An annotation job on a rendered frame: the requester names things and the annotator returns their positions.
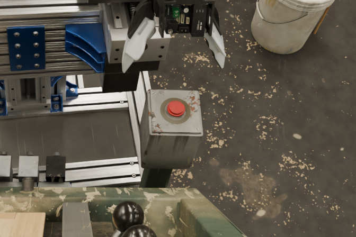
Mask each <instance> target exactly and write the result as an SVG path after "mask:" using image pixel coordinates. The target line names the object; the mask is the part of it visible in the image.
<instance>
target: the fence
mask: <svg viewBox="0 0 356 237"><path fill-rule="evenodd" d="M62 237H93V233H92V227H91V220H90V214H89V210H88V203H63V221H62Z"/></svg>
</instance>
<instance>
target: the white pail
mask: <svg viewBox="0 0 356 237"><path fill-rule="evenodd" d="M257 1H258V0H257ZM334 1H335V0H259V2H256V11H255V14H254V17H253V20H252V24H251V31H252V35H253V37H254V39H255V40H256V41H257V43H258V44H259V45H260V46H262V47H263V48H265V49H266V50H268V51H271V52H273V53H277V54H291V53H294V52H296V51H298V50H300V49H301V48H302V47H303V45H304V44H305V42H306V40H307V39H308V37H309V36H310V34H311V32H312V30H313V29H314V27H315V26H316V24H317V22H318V21H319V19H320V17H321V16H322V14H323V13H324V14H323V16H322V18H321V20H320V22H319V24H318V26H317V27H316V29H315V31H314V34H316V32H317V30H318V28H319V26H320V24H321V23H322V21H323V19H324V17H325V15H326V13H327V11H328V10H329V8H330V6H331V4H332V3H333V2H334Z"/></svg>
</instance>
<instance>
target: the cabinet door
mask: <svg viewBox="0 0 356 237"><path fill-rule="evenodd" d="M45 219H46V214H45V213H0V237H43V233H44V229H45Z"/></svg>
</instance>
